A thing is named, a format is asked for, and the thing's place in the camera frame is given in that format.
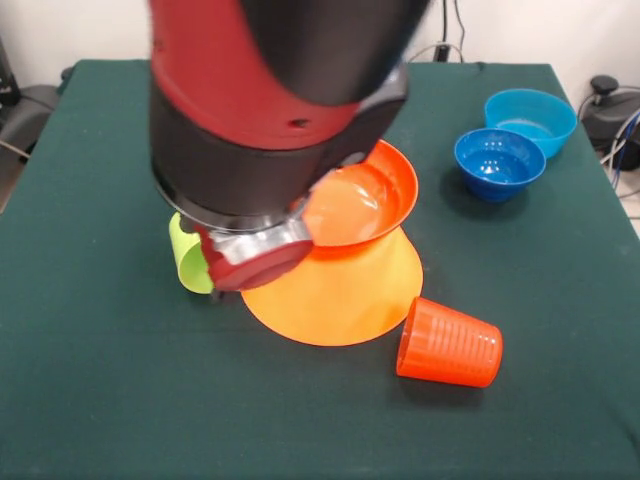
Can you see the dark green tablecloth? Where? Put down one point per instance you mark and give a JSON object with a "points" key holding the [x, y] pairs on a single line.
{"points": [[100, 375]]}

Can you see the light green cup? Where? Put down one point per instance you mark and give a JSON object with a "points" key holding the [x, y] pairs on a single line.
{"points": [[187, 260]]}

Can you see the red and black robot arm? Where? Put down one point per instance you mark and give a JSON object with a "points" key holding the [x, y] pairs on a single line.
{"points": [[250, 100]]}

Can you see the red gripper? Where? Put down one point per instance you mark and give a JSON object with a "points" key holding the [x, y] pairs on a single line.
{"points": [[255, 272]]}

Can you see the shallow red-orange bowl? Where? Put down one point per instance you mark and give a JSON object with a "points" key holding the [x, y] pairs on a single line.
{"points": [[380, 200]]}

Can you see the dark grey chair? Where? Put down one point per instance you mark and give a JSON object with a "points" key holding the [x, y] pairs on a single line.
{"points": [[30, 115]]}

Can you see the red-orange cup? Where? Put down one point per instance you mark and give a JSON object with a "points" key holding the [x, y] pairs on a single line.
{"points": [[450, 345]]}

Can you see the small light blue bowl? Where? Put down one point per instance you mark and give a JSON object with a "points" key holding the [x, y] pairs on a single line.
{"points": [[545, 120]]}

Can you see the large light orange bowl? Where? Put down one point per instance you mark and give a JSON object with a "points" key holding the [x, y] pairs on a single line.
{"points": [[350, 300]]}

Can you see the small dark blue bowl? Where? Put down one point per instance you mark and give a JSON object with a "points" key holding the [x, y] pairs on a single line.
{"points": [[500, 165]]}

